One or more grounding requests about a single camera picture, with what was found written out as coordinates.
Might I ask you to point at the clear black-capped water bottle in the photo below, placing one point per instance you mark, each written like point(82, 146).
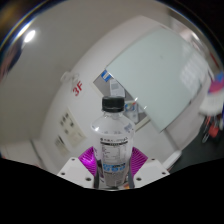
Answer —
point(113, 146)

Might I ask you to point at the grey pin board with papers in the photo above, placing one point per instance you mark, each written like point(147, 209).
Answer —
point(131, 108)

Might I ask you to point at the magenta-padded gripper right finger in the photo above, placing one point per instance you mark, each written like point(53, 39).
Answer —
point(151, 170)

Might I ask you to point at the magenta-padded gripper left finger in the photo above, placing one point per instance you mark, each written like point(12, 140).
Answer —
point(73, 168)

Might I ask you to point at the red wall sign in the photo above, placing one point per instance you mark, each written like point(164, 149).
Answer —
point(77, 89)

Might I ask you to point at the black desk gadget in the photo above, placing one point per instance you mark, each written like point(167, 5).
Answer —
point(210, 130)

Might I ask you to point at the large whiteboard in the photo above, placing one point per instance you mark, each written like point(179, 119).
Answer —
point(160, 76)

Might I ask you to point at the white wall fixture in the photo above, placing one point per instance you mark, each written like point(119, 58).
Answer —
point(68, 76)

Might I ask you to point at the round ceiling light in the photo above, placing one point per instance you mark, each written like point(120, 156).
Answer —
point(29, 36)

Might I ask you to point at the large beige wall poster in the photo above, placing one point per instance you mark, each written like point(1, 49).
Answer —
point(71, 128)

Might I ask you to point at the small beige wall poster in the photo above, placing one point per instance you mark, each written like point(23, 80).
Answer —
point(61, 146)

